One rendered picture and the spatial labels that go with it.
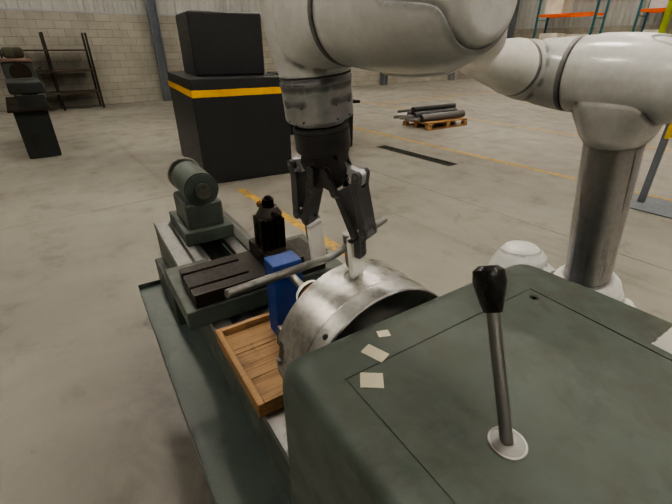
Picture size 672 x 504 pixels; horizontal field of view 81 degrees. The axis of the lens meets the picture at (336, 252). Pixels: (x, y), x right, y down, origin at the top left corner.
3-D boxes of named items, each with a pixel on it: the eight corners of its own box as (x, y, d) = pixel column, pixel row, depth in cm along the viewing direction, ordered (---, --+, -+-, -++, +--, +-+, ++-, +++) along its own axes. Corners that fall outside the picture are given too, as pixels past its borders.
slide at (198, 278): (325, 268, 132) (325, 256, 130) (196, 309, 111) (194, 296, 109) (300, 247, 145) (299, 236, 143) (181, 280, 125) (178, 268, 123)
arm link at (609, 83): (557, 297, 121) (640, 333, 105) (528, 330, 115) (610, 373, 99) (597, 19, 73) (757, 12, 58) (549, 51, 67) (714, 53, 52)
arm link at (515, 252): (497, 286, 134) (510, 228, 124) (550, 311, 122) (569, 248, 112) (468, 303, 126) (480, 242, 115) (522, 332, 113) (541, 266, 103)
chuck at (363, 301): (445, 382, 85) (453, 261, 68) (321, 468, 72) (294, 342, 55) (433, 372, 87) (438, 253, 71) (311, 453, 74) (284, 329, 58)
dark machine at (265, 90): (293, 172, 553) (285, 11, 463) (206, 185, 502) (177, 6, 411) (253, 147, 694) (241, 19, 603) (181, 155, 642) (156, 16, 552)
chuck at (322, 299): (433, 372, 87) (438, 253, 71) (311, 453, 74) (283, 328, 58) (406, 349, 94) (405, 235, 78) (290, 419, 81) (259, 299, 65)
